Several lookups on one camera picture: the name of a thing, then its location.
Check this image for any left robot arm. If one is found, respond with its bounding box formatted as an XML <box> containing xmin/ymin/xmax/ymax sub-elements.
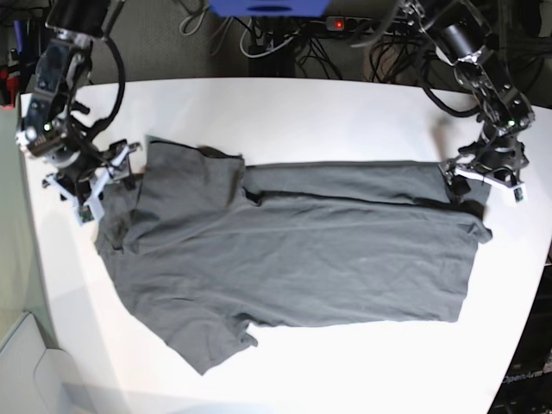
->
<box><xmin>398</xmin><ymin>1</ymin><xmax>535</xmax><ymax>203</ymax></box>

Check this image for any grey bin at table corner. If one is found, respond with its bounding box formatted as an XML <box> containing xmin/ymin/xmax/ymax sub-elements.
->
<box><xmin>1</xmin><ymin>312</ymin><xmax>97</xmax><ymax>414</ymax></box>

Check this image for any black power strip red switch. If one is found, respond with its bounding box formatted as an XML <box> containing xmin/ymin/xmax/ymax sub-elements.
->
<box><xmin>323</xmin><ymin>16</ymin><xmax>411</xmax><ymax>35</ymax></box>

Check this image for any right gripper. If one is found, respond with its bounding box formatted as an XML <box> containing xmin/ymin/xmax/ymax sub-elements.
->
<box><xmin>55</xmin><ymin>144</ymin><xmax>136</xmax><ymax>203</ymax></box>

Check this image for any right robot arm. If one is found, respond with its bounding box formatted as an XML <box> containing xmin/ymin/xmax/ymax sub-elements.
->
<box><xmin>16</xmin><ymin>1</ymin><xmax>137</xmax><ymax>206</ymax></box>

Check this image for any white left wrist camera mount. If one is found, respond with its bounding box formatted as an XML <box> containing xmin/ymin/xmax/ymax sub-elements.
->
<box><xmin>453</xmin><ymin>166</ymin><xmax>528</xmax><ymax>205</ymax></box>

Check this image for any grey t-shirt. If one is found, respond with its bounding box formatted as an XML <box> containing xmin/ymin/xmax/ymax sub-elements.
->
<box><xmin>96</xmin><ymin>140</ymin><xmax>492</xmax><ymax>373</ymax></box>

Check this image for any blue box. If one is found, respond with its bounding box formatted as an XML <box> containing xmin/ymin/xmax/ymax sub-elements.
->
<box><xmin>208</xmin><ymin>0</ymin><xmax>329</xmax><ymax>16</ymax></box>

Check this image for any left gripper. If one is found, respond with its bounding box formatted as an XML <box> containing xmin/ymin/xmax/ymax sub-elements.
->
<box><xmin>438</xmin><ymin>135</ymin><xmax>529</xmax><ymax>197</ymax></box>

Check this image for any red clamp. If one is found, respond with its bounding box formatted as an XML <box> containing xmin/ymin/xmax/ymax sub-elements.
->
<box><xmin>0</xmin><ymin>66</ymin><xmax>18</xmax><ymax>109</ymax></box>

